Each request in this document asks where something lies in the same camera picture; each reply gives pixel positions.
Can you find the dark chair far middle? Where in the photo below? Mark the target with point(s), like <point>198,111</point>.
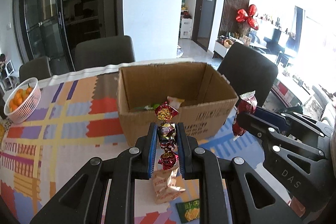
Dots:
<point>101,52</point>

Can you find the dark chair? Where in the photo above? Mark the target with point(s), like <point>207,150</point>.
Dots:
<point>101,52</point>
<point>248,70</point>
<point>38,68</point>

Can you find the green snack packet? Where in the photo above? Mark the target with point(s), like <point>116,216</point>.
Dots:
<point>188,211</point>

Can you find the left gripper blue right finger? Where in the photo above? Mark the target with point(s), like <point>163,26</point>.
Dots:
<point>181,144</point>

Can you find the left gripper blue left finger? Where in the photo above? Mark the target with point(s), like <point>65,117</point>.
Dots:
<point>152,144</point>

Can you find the red foil snack packet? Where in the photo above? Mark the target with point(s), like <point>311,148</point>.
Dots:
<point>247,104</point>

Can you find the white low tv cabinet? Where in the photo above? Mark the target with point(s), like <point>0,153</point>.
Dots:
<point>222,47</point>

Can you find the red balloon bow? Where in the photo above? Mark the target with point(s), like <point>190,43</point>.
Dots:
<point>248,17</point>

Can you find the dark chair right side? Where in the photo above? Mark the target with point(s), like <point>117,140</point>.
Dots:
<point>248,70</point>

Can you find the brown cardboard box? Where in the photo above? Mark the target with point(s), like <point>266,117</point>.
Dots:
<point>202,96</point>

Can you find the beige paper snack bag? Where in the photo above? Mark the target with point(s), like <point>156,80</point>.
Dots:
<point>165,185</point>

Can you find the black glass sliding door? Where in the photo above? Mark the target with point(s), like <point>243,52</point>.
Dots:
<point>53,28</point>

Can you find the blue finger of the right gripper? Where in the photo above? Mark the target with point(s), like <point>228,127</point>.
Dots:
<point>272,118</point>

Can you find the white basket of oranges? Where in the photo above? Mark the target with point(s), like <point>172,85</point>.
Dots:
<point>23,100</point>

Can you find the dark chair far left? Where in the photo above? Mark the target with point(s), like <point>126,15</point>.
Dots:
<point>38,68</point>

